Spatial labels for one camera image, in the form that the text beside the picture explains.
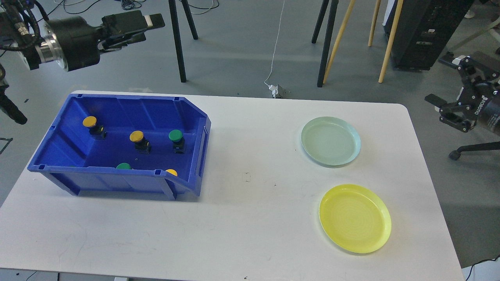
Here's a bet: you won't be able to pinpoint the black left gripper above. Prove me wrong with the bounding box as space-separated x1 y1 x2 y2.
43 11 165 71

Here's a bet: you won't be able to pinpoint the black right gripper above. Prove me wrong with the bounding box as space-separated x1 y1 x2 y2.
425 52 500 135

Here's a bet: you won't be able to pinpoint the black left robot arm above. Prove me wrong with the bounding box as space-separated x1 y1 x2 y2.
0 0 165 71

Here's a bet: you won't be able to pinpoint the light green plate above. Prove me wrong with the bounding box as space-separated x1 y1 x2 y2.
300 117 361 167

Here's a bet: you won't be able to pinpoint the yellow plate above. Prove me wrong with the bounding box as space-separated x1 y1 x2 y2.
318 184 392 254

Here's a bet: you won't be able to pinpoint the black tripod left legs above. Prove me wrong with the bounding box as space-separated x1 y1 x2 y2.
168 0 198 83

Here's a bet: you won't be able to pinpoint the black tripod legs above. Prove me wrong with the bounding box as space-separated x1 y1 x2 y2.
168 0 198 83
311 0 339 88

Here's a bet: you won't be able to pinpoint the black chair base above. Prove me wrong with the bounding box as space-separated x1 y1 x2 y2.
448 142 500 161

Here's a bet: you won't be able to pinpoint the black computer tower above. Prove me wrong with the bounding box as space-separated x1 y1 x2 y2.
391 0 474 71

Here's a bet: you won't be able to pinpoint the blue plastic storage bin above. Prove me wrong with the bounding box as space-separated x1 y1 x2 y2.
27 94 211 200

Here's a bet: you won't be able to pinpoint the wooden easel legs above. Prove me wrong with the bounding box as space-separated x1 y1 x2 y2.
323 0 404 84

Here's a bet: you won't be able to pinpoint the black tripod right legs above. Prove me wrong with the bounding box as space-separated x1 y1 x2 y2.
311 0 339 88

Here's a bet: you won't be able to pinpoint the white power adapter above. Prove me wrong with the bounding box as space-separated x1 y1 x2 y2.
268 85 283 98

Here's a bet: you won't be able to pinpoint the white cable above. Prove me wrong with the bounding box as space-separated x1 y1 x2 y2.
264 0 286 87

